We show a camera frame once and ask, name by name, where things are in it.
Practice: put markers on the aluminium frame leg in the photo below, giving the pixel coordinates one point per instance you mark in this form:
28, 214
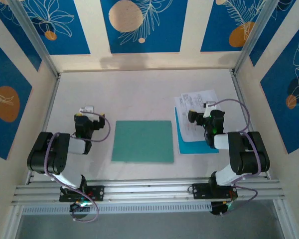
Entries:
285, 219
13, 221

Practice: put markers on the blue plastic sheet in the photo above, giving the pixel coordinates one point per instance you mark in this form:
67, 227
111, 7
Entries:
194, 148

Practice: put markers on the aluminium table side rail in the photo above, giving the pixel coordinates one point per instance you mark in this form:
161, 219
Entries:
49, 104
238, 87

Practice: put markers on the white technical drawing sheet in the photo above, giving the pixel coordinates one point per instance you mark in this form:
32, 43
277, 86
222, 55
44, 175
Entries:
183, 117
201, 95

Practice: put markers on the blue floral wall panel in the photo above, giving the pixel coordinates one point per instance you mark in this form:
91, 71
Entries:
64, 37
152, 37
20, 37
219, 25
276, 30
284, 112
5, 74

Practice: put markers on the black base electronics module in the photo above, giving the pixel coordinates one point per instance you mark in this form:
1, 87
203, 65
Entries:
77, 216
218, 210

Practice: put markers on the aluminium frame post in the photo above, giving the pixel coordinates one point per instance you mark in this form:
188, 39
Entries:
253, 37
37, 42

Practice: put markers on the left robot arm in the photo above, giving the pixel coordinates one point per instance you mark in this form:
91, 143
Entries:
76, 145

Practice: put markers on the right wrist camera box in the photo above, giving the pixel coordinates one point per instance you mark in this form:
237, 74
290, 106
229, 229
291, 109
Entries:
208, 109

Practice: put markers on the aluminium cross rail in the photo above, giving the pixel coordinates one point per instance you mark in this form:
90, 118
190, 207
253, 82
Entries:
149, 193

